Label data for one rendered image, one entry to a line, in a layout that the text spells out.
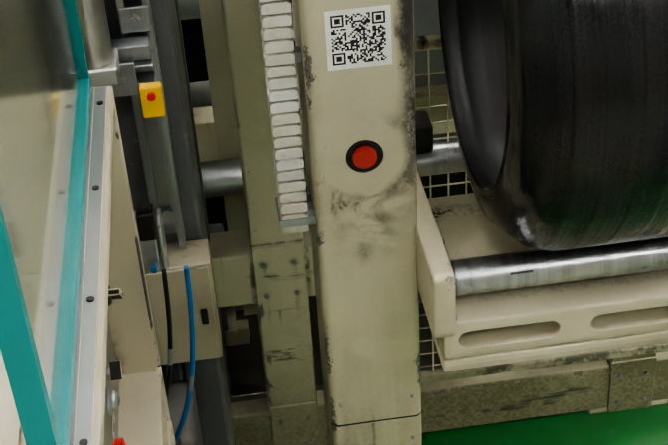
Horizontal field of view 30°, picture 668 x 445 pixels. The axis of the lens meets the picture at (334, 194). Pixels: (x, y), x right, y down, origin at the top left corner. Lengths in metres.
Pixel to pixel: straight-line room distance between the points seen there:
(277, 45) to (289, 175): 0.18
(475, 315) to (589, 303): 0.14
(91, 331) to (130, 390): 0.51
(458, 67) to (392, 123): 0.27
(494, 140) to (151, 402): 0.64
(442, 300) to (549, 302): 0.15
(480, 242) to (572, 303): 0.25
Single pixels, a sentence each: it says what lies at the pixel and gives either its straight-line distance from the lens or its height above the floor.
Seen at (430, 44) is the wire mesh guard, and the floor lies 0.99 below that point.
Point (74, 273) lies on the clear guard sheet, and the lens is 1.00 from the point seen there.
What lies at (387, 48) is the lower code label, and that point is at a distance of 1.44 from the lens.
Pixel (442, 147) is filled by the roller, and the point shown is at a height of 0.92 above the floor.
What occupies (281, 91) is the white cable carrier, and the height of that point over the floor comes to 1.16.
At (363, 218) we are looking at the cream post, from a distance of 1.56.
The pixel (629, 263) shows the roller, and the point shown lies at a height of 0.91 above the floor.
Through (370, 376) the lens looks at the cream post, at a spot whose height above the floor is 0.70.
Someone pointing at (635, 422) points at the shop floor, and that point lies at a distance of 2.70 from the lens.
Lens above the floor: 1.86
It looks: 34 degrees down
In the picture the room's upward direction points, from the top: 4 degrees counter-clockwise
